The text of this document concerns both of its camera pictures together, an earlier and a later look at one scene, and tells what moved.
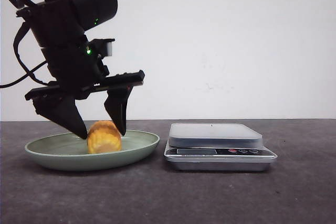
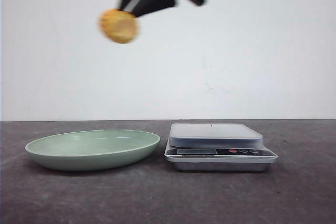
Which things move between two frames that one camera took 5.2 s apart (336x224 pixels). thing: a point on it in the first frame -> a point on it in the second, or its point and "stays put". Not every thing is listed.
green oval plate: x=70 y=151 stays put
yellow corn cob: x=103 y=137 -> x=120 y=25
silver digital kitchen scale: x=216 y=147 stays put
